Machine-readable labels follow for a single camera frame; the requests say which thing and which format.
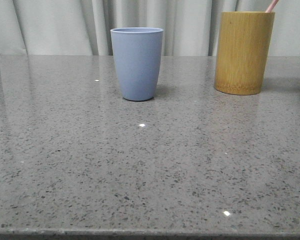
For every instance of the blue plastic cup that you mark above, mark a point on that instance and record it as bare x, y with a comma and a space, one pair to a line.
137, 55

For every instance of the bamboo cylindrical holder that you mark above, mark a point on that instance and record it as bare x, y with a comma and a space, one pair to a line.
242, 51

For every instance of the grey-white curtain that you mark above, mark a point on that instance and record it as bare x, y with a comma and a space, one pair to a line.
82, 27

